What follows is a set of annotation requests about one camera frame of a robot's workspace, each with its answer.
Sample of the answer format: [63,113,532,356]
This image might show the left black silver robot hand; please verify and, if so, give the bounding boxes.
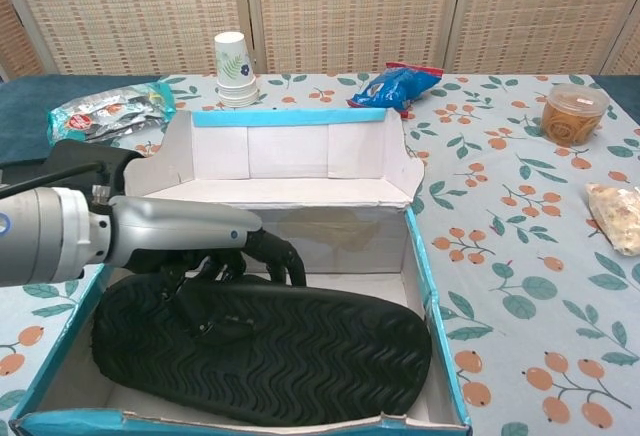
[107,195,308,340]

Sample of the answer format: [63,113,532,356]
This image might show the blue shoe box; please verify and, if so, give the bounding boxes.
[8,108,473,436]

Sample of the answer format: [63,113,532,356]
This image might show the teal silver snack bag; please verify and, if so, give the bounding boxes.
[47,81,176,147]

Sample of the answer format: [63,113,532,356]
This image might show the stacked floral paper cups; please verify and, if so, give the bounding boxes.
[213,31,260,108]

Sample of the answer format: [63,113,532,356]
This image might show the blue snack bag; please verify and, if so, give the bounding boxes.
[347,62,445,120]

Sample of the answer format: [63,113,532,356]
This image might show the woven folding screen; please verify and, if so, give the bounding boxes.
[0,0,640,82]

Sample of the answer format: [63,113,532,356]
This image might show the floral patterned tablecloth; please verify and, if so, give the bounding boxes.
[0,73,640,436]

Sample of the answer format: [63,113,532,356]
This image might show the clear jar of rubber bands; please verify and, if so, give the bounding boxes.
[541,82,611,146]

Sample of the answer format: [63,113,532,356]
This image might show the clear bag of beige snacks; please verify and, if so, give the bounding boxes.
[585,182,640,257]

